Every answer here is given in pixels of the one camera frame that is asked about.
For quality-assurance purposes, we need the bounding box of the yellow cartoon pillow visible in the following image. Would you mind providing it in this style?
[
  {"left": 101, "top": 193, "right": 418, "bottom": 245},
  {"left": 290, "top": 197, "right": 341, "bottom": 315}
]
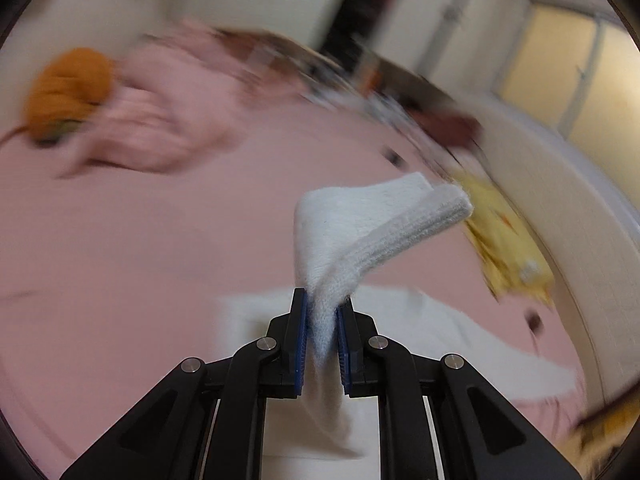
[{"left": 452, "top": 171, "right": 554, "bottom": 306}]

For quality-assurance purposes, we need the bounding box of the small brown round object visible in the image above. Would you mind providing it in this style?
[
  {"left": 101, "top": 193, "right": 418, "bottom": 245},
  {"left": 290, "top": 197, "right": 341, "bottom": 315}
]
[{"left": 525, "top": 310, "right": 544, "bottom": 334}]

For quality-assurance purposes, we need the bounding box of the pink bed sheet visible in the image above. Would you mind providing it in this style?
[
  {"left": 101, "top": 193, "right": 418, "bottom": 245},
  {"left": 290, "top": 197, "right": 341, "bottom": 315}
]
[{"left": 0, "top": 94, "right": 589, "bottom": 480}]

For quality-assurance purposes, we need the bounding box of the dark red garment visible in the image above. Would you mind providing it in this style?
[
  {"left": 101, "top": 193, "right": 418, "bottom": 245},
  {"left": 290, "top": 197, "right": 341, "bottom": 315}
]
[{"left": 409, "top": 110, "right": 482, "bottom": 148}]

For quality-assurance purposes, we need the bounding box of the cream padded headboard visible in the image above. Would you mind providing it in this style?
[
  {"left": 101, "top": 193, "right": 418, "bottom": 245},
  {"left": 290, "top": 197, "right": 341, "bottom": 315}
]
[{"left": 460, "top": 94, "right": 639, "bottom": 403}]

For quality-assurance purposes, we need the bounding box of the pink crumpled duvet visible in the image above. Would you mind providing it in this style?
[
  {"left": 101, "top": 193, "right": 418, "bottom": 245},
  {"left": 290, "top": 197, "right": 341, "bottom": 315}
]
[{"left": 60, "top": 21, "right": 305, "bottom": 177}]

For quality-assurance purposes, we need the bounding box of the small black box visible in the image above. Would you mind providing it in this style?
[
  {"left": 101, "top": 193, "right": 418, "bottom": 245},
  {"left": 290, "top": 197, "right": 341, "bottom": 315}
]
[{"left": 383, "top": 150, "right": 406, "bottom": 168}]

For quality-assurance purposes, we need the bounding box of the orange plush pillow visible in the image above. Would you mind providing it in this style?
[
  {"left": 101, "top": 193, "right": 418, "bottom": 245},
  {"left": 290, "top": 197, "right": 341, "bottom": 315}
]
[{"left": 24, "top": 48, "right": 115, "bottom": 144}]

